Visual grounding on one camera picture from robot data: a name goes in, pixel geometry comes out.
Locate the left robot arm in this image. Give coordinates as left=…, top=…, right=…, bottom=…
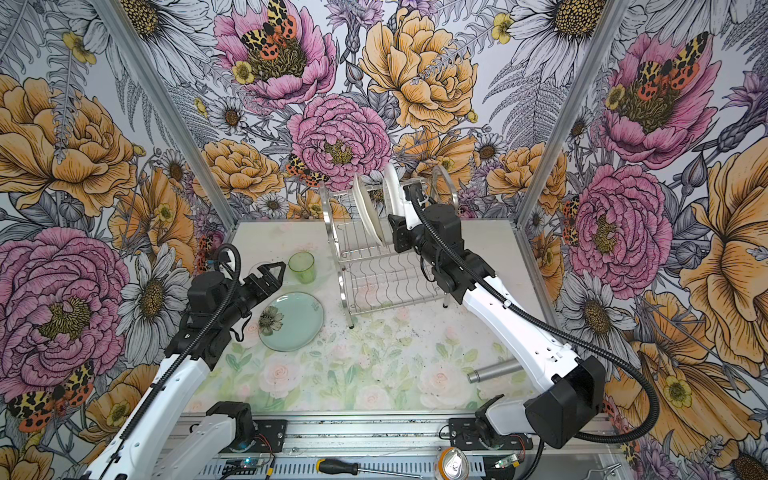
left=81, top=262, right=286, bottom=479

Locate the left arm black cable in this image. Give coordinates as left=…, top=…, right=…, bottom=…
left=107, top=243, right=242, bottom=457

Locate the aluminium front rail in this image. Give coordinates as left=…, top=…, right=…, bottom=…
left=113, top=413, right=619, bottom=463

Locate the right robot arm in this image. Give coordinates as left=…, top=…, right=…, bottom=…
left=388, top=200, right=605, bottom=448

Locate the green glass tumbler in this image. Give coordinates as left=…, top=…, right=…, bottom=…
left=288, top=251, right=316, bottom=285

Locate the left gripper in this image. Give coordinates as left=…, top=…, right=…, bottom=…
left=219, top=263, right=287, bottom=327

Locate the green circuit board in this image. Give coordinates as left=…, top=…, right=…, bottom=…
left=222, top=458, right=270, bottom=478

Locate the clear faceted glass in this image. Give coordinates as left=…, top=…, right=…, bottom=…
left=248, top=262, right=269, bottom=278

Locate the pale green plate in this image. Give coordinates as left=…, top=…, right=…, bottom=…
left=258, top=292, right=325, bottom=352

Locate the steel two-tier dish rack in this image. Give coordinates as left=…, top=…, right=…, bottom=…
left=319, top=175, right=450, bottom=328

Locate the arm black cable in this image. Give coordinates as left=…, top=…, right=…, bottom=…
left=405, top=183, right=661, bottom=480
left=107, top=243, right=242, bottom=457

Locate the cream white plate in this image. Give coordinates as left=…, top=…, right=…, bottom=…
left=352, top=176, right=384, bottom=246

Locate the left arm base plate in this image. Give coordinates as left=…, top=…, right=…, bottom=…
left=229, top=419, right=288, bottom=454

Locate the grey metal cylinder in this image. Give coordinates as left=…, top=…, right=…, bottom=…
left=467, top=359, right=523, bottom=384

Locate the black yellow screwdriver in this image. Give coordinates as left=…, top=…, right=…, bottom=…
left=316, top=458, right=421, bottom=479

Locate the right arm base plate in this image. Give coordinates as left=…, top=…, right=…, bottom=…
left=439, top=417, right=534, bottom=452

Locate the roll of tape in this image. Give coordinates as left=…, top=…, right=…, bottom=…
left=433, top=447, right=470, bottom=480

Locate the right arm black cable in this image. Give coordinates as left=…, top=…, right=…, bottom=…
left=405, top=183, right=661, bottom=480

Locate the white patterned plate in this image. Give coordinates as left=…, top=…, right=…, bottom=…
left=382, top=164, right=405, bottom=217

